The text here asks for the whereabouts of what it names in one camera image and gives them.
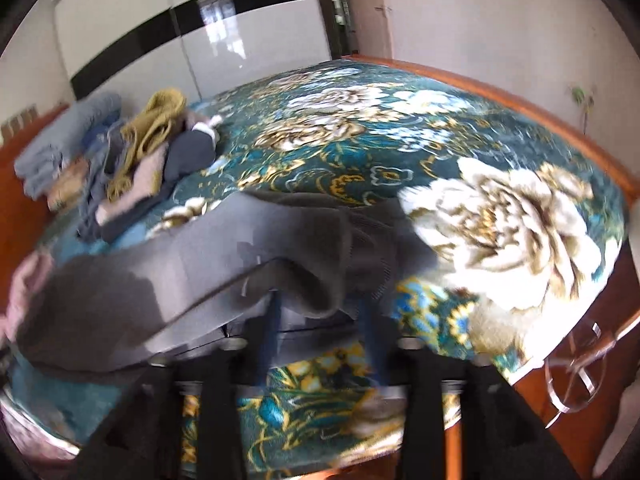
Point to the light blue folded blanket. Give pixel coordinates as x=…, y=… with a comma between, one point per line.
x=65, y=140

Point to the wooden bed frame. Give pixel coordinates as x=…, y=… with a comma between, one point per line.
x=575, y=140

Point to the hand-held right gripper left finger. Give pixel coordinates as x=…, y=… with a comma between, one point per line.
x=268, y=327

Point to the grey knit sweater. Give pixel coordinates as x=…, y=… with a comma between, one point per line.
x=200, y=260

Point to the teal floral blanket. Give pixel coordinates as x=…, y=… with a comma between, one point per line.
x=380, y=160

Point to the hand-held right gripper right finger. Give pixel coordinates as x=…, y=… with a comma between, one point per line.
x=374, y=340

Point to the dark navy garment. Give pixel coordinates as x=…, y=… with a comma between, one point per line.
x=192, y=152

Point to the white wardrobe with black stripe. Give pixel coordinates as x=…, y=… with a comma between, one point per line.
x=200, y=30

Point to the small green wall plant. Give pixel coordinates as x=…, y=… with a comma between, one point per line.
x=582, y=100

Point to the pink folded garment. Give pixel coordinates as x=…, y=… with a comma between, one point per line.
x=135, y=187

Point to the pink cloth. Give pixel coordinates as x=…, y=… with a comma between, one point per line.
x=27, y=285

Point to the white door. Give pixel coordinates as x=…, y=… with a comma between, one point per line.
x=367, y=7

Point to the blue denim garment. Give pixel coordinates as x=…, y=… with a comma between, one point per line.
x=100, y=170

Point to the yellow knitted scarf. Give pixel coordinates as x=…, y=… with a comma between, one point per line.
x=150, y=127

